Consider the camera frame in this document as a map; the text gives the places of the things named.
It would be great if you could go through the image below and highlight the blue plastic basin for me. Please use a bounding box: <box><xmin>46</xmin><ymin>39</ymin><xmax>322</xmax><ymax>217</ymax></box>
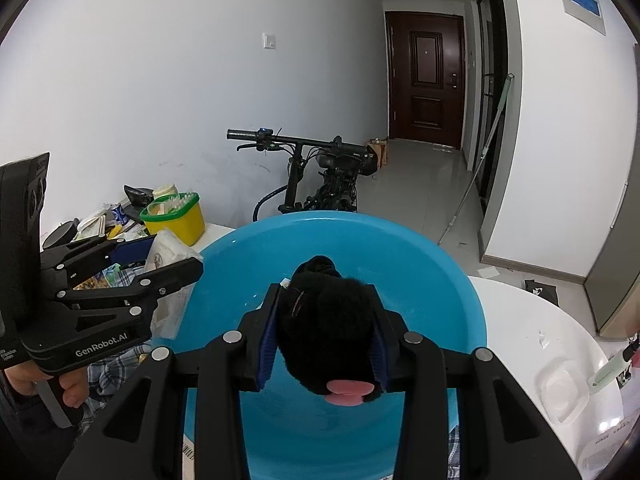
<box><xmin>170</xmin><ymin>211</ymin><xmax>487</xmax><ymax>479</ymax></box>

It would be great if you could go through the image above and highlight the grey beige refrigerator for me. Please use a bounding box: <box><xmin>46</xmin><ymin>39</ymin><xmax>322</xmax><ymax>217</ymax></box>
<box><xmin>581</xmin><ymin>44</ymin><xmax>640</xmax><ymax>339</ymax></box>

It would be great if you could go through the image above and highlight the mop handle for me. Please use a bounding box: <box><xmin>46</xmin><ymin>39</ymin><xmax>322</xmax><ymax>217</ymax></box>
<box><xmin>437</xmin><ymin>73</ymin><xmax>515</xmax><ymax>246</ymax></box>

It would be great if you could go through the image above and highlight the person's left hand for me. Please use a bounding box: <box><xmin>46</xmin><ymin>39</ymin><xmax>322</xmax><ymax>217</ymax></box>
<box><xmin>3</xmin><ymin>361</ymin><xmax>90</xmax><ymax>410</ymax></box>

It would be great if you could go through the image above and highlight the black bicycle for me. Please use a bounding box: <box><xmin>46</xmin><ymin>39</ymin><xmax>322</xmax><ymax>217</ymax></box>
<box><xmin>226</xmin><ymin>128</ymin><xmax>378</xmax><ymax>222</ymax></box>

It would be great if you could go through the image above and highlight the green pump bottle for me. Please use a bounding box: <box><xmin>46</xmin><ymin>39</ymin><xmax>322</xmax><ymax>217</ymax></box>
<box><xmin>588</xmin><ymin>338</ymin><xmax>639</xmax><ymax>394</ymax></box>

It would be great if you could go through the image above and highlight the white wall switch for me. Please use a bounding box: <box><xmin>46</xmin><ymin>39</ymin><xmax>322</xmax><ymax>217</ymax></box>
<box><xmin>262</xmin><ymin>34</ymin><xmax>277</xmax><ymax>50</ymax></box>

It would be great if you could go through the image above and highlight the clear snack jar black lid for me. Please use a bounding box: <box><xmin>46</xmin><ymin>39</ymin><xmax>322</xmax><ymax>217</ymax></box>
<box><xmin>42</xmin><ymin>218</ymin><xmax>79</xmax><ymax>250</ymax></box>

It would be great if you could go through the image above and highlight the dark brown door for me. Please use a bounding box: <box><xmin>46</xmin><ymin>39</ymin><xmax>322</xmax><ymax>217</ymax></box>
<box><xmin>385</xmin><ymin>11</ymin><xmax>465</xmax><ymax>150</ymax></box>

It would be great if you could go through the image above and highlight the blue plaid shirt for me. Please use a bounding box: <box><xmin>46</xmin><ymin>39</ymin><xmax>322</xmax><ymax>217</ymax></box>
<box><xmin>75</xmin><ymin>263</ymin><xmax>151</xmax><ymax>434</ymax></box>

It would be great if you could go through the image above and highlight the clear plastic tray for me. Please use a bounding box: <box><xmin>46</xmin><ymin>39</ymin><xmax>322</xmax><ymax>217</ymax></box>
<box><xmin>537</xmin><ymin>359</ymin><xmax>589</xmax><ymax>426</ymax></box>

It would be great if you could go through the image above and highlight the yellow bin green rim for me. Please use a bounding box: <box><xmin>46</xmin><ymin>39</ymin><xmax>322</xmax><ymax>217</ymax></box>
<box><xmin>140</xmin><ymin>192</ymin><xmax>205</xmax><ymax>246</ymax></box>

